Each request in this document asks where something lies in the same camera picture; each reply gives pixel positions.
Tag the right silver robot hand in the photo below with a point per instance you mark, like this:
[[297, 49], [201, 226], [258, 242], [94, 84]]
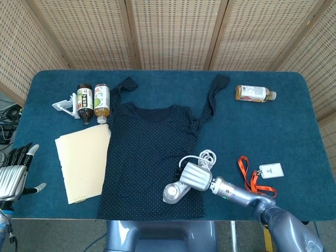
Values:
[[195, 177]]

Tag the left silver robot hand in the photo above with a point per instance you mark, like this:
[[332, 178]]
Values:
[[11, 178]]

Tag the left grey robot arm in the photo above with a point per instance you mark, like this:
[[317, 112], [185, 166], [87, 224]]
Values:
[[4, 225]]

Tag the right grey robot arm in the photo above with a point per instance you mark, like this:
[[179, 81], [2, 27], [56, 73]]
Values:
[[236, 193]]

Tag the dark blue dotted shirt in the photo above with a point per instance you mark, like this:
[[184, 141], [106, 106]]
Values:
[[147, 147]]

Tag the grey robot torso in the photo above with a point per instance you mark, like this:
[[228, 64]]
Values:
[[162, 236]]

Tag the metal table leg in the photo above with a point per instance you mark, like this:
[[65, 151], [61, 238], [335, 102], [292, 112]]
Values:
[[233, 236]]

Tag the cream paper folder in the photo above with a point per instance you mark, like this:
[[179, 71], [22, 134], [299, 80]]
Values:
[[84, 162]]

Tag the teal table cloth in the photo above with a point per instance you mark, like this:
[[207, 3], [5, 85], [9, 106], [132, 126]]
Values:
[[262, 131]]

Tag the amber tea bottle orange label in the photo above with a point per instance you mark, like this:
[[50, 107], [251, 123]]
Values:
[[252, 93]]

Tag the dark tea bottle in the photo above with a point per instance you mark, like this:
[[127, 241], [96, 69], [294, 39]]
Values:
[[85, 102]]

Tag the amber tea bottle green label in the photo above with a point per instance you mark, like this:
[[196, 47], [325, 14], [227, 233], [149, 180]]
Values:
[[102, 101]]

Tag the woven folding screen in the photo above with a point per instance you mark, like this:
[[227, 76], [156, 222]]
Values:
[[170, 31]]

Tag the white plastic bracket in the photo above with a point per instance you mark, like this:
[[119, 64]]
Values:
[[61, 105]]

